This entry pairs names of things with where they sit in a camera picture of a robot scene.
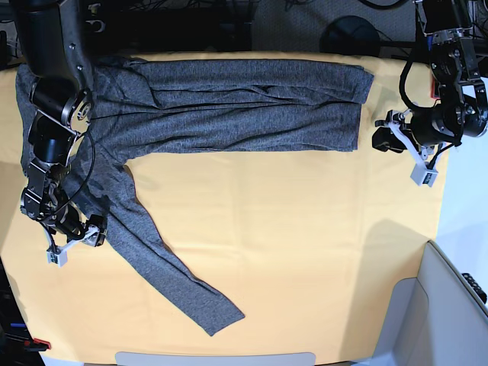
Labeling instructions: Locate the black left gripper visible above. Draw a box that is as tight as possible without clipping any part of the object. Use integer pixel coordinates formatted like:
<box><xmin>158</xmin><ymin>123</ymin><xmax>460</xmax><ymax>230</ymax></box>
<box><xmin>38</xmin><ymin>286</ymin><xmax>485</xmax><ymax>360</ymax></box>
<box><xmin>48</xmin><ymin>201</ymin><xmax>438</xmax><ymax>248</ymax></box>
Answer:
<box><xmin>371</xmin><ymin>106</ymin><xmax>487</xmax><ymax>164</ymax></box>

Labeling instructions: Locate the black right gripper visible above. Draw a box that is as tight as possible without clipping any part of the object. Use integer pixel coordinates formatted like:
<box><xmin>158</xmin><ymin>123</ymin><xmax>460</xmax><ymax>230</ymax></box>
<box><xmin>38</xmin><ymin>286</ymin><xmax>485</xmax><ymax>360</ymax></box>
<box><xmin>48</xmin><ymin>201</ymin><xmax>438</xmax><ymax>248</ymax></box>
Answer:
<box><xmin>40</xmin><ymin>205</ymin><xmax>108</xmax><ymax>247</ymax></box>

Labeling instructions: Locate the grey long-sleeve shirt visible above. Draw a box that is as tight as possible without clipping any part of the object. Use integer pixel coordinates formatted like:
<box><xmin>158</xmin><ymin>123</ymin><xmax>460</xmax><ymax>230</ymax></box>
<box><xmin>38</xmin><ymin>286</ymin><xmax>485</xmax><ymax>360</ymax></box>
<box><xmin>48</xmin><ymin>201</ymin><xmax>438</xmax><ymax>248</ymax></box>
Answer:
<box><xmin>14</xmin><ymin>55</ymin><xmax>375</xmax><ymax>338</ymax></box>

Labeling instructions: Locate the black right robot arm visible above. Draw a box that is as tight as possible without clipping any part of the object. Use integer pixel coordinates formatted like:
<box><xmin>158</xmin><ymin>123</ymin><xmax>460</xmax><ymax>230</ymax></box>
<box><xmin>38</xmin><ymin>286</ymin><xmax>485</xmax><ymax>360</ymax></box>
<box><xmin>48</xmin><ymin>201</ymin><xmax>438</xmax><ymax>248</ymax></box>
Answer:
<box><xmin>10</xmin><ymin>1</ymin><xmax>107</xmax><ymax>246</ymax></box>

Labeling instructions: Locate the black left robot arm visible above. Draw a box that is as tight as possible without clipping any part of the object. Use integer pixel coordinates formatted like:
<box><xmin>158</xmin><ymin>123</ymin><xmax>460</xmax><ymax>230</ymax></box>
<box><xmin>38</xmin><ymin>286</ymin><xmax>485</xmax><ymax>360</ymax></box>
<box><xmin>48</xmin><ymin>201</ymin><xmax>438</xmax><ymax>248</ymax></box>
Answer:
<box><xmin>372</xmin><ymin>1</ymin><xmax>487</xmax><ymax>158</ymax></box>

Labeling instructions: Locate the red black clamp right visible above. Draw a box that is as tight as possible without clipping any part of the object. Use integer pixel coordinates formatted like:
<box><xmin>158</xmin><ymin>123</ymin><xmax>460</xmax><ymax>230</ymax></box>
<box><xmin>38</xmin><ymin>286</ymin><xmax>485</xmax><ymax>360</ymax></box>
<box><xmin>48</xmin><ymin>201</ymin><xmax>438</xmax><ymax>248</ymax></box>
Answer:
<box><xmin>431</xmin><ymin>79</ymin><xmax>440</xmax><ymax>100</ymax></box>

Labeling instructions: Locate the red black clamp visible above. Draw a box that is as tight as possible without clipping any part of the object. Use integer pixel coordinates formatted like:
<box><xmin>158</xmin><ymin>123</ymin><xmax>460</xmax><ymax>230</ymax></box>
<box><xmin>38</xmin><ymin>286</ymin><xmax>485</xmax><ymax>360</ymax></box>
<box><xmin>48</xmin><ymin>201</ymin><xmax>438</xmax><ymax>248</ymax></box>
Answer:
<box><xmin>24</xmin><ymin>339</ymin><xmax>51</xmax><ymax>352</ymax></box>
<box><xmin>431</xmin><ymin>79</ymin><xmax>440</xmax><ymax>100</ymax></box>

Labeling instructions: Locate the dark round chair base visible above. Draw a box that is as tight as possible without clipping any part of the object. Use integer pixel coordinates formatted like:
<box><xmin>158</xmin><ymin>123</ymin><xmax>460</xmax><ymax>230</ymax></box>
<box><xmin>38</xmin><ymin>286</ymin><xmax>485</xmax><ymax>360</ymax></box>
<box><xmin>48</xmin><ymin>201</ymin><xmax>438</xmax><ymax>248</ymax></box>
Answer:
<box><xmin>319</xmin><ymin>15</ymin><xmax>381</xmax><ymax>56</ymax></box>

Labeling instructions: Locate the yellow table cloth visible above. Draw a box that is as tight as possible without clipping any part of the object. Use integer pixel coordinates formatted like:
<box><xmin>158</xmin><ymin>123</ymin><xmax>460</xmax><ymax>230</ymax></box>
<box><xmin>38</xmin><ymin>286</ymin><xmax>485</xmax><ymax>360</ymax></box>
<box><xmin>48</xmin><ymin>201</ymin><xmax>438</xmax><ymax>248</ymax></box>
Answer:
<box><xmin>1</xmin><ymin>56</ymin><xmax>448</xmax><ymax>364</ymax></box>

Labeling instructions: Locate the grey plate at front edge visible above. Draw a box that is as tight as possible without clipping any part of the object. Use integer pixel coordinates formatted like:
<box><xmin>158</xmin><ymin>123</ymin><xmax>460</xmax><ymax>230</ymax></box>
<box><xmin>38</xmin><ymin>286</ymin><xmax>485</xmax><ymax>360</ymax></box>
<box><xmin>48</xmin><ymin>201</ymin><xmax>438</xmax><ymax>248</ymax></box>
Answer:
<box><xmin>115</xmin><ymin>352</ymin><xmax>316</xmax><ymax>366</ymax></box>

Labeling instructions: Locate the red black clamp left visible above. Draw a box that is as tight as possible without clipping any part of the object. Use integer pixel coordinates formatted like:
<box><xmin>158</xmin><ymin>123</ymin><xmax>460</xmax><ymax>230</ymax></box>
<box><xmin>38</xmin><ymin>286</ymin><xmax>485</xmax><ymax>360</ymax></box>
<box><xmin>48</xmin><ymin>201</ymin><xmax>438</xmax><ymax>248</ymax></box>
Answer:
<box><xmin>24</xmin><ymin>339</ymin><xmax>51</xmax><ymax>352</ymax></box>

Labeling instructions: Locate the black remote control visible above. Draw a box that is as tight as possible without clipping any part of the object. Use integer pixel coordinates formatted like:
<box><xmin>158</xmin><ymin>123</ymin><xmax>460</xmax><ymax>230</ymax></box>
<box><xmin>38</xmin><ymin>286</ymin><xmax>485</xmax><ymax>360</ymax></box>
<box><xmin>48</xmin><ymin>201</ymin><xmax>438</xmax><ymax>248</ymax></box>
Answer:
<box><xmin>462</xmin><ymin>272</ymin><xmax>487</xmax><ymax>304</ymax></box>

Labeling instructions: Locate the white storage bin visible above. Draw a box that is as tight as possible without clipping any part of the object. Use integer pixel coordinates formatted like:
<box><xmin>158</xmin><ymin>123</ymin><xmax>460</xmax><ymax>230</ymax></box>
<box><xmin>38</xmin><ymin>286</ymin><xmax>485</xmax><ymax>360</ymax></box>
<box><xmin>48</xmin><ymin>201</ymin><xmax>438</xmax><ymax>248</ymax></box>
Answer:
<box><xmin>370</xmin><ymin>241</ymin><xmax>487</xmax><ymax>365</ymax></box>

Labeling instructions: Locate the white power strip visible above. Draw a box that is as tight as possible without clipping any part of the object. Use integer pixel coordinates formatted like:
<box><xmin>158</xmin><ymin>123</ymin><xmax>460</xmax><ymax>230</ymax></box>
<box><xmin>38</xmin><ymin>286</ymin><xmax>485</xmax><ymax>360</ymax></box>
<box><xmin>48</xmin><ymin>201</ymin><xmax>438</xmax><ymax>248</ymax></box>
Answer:
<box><xmin>85</xmin><ymin>19</ymin><xmax>106</xmax><ymax>33</ymax></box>

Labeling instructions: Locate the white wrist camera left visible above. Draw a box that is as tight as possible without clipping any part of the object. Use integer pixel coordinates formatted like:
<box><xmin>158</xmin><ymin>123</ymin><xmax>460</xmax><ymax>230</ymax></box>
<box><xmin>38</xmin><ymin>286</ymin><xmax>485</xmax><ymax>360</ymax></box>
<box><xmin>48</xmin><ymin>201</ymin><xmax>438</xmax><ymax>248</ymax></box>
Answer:
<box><xmin>410</xmin><ymin>165</ymin><xmax>438</xmax><ymax>187</ymax></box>

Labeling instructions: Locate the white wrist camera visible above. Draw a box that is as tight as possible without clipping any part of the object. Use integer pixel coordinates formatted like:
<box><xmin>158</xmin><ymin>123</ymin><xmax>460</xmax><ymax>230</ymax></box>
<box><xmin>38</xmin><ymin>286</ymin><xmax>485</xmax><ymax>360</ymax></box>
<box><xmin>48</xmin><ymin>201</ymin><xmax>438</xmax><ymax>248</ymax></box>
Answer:
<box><xmin>47</xmin><ymin>249</ymin><xmax>68</xmax><ymax>268</ymax></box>
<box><xmin>410</xmin><ymin>165</ymin><xmax>438</xmax><ymax>187</ymax></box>

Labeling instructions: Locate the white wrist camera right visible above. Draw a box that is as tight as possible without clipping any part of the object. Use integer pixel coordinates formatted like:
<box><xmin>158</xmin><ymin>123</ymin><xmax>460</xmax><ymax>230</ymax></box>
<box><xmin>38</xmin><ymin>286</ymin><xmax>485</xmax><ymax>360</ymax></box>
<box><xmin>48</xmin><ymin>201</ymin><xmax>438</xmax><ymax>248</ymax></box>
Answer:
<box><xmin>47</xmin><ymin>249</ymin><xmax>68</xmax><ymax>268</ymax></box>

